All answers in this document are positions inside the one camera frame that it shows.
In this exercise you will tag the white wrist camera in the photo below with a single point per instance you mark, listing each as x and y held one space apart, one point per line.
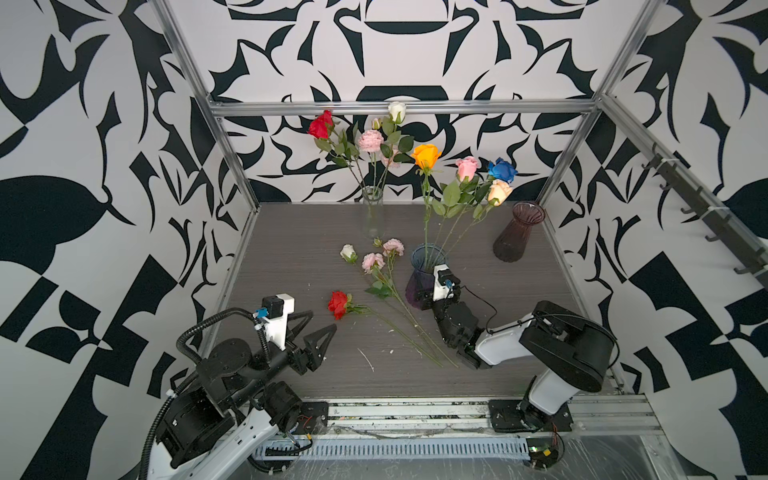
271 321
446 285

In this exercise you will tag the small white rose stem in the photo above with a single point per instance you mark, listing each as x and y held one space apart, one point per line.
349 254

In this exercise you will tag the clear glass vase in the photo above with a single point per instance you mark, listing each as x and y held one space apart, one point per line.
373 214

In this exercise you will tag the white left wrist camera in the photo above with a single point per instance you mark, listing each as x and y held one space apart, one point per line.
271 321

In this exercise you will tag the white slotted cable duct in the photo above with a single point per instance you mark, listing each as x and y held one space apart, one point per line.
326 449

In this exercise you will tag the aluminium front rail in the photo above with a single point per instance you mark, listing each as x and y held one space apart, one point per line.
389 418

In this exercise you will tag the peach rose stem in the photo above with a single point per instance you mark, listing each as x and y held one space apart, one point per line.
491 194

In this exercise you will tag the small pink carnation stem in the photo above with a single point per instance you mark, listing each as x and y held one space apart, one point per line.
379 265

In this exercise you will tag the purple blue glass vase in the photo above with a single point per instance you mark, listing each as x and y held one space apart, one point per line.
419 289

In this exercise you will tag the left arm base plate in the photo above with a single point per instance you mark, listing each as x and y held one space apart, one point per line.
312 419

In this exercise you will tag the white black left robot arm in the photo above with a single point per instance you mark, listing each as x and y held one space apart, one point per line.
231 411

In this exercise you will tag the pink peony flower stem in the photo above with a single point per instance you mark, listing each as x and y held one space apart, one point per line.
368 144

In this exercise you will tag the black wall hook rack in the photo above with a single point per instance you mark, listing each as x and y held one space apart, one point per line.
701 204

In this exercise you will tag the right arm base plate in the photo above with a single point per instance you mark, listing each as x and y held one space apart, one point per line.
520 416

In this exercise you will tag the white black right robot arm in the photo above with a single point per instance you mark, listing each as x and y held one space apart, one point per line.
575 351

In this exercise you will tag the orange rose stem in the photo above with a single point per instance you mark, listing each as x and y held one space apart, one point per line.
425 157

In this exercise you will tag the red rose stem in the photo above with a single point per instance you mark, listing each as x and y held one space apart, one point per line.
333 140

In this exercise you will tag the smoky pink glass vase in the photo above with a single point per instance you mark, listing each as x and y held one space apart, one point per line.
511 244

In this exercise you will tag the blue rose stem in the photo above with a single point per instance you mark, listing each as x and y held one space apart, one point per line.
501 169

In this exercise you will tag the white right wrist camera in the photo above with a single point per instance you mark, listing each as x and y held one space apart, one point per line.
446 285

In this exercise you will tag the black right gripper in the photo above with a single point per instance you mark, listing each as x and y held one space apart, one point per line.
434 303

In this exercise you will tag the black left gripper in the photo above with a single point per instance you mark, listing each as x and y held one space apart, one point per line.
304 353

